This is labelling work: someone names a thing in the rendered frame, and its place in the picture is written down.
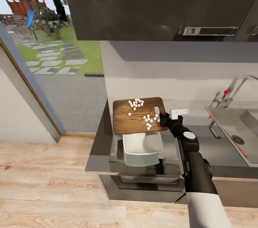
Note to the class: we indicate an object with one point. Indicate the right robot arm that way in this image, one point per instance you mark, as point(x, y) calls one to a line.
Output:
point(205, 208)

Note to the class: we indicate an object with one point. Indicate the fixed window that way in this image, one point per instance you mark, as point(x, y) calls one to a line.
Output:
point(65, 75)

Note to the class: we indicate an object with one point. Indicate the drop in sink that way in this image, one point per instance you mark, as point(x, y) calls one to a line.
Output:
point(239, 124)

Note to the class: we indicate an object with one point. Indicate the cabinet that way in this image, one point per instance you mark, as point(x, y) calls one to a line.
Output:
point(165, 20)

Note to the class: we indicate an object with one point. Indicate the dishwasher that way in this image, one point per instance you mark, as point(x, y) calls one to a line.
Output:
point(142, 188)

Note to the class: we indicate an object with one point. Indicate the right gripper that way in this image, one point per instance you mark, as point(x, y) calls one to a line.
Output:
point(168, 122)

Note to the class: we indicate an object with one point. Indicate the bowl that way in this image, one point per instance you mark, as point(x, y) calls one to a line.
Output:
point(144, 143)

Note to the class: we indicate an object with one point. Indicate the cutting board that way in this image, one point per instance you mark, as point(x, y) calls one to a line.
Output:
point(123, 123)

